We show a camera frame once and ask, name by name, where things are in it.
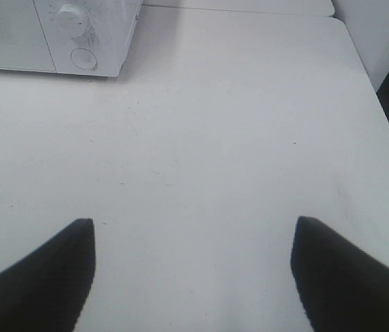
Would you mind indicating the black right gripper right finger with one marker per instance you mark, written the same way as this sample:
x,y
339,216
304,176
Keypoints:
x,y
341,287

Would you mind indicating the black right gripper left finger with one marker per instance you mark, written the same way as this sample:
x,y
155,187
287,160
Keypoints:
x,y
47,289

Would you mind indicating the round door release button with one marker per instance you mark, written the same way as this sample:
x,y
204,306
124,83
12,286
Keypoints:
x,y
83,59

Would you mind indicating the white timer knob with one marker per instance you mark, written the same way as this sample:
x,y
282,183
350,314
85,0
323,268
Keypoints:
x,y
72,19

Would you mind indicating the white microwave oven body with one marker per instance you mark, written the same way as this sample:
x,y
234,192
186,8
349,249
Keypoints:
x,y
108,36

